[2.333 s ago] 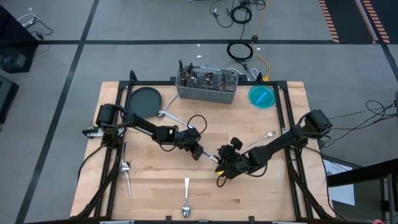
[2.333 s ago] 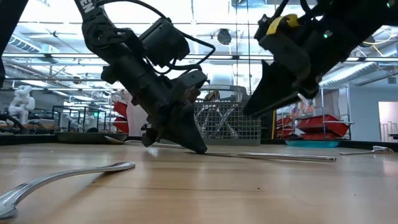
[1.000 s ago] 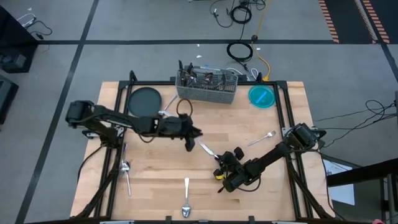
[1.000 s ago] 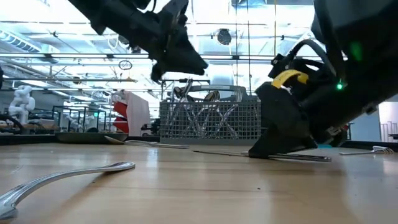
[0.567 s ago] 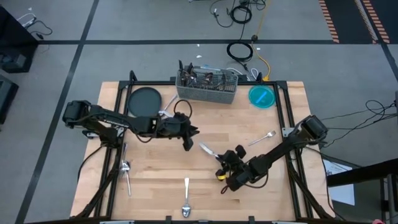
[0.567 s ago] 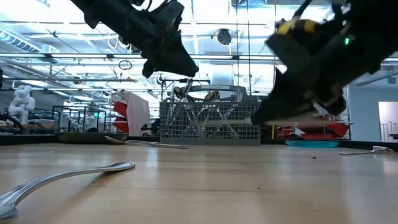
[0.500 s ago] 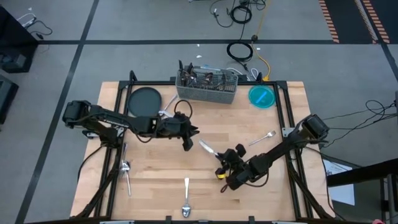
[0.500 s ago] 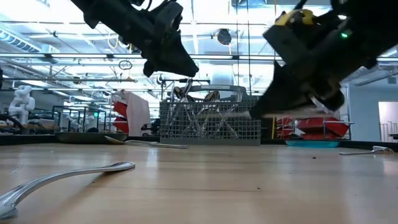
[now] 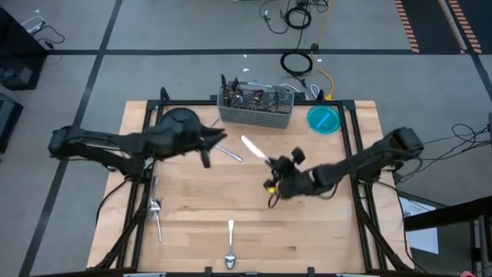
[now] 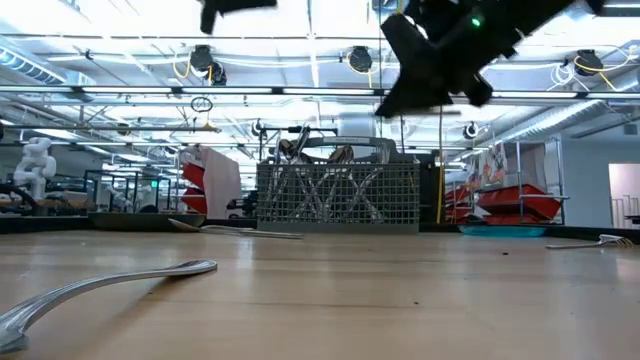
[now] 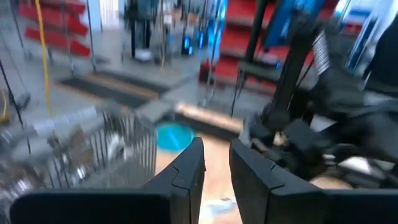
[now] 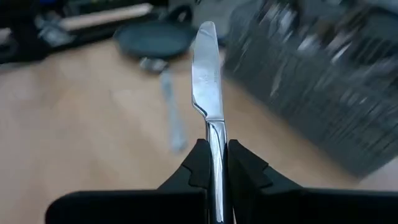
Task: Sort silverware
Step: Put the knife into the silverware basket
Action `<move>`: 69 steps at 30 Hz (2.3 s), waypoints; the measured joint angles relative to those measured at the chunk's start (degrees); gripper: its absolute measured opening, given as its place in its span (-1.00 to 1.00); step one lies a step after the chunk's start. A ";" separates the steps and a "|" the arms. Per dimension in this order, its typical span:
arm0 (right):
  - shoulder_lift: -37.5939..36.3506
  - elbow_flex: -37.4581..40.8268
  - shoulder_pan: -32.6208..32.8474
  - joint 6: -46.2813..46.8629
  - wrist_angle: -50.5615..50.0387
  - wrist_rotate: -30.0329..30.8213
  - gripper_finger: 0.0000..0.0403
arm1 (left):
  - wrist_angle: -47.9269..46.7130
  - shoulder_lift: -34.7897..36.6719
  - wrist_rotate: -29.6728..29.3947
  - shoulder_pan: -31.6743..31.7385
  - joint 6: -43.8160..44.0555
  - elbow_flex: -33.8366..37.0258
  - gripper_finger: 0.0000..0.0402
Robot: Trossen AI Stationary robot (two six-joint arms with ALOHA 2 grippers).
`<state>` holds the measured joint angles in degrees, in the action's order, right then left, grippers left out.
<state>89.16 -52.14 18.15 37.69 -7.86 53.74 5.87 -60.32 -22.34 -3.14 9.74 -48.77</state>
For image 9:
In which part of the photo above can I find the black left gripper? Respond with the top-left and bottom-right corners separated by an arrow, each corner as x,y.
145,108 -> 228,169

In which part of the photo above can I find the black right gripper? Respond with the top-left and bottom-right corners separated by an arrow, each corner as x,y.
264,147 -> 321,201

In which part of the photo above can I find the grey plastic cutlery basket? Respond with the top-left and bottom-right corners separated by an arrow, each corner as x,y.
216,79 -> 296,131

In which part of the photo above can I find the black round plate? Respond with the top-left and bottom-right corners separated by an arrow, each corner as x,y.
163,107 -> 201,124

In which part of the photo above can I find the white paper sheet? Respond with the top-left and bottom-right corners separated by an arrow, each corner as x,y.
399,196 -> 440,255

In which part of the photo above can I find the black desk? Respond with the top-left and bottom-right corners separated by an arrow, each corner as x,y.
403,195 -> 492,277

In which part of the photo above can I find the orange striped tape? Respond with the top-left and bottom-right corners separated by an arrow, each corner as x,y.
437,0 -> 484,55
393,0 -> 421,55

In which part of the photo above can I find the black box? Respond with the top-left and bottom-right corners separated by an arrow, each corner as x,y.
0,92 -> 24,154

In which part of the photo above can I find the black floor mat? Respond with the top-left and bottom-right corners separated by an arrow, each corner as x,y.
399,0 -> 492,55

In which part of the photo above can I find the black cabinet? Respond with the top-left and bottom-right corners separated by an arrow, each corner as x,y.
0,7 -> 49,92

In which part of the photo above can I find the large coiled black cable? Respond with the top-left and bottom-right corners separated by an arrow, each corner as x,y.
279,52 -> 314,77

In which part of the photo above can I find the yellow cable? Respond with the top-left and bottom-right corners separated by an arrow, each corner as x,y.
310,0 -> 336,101

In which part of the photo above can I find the black cable white plug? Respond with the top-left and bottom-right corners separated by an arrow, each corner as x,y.
259,0 -> 289,35

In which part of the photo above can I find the small coiled black cable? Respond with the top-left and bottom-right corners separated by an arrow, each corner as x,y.
284,6 -> 312,30

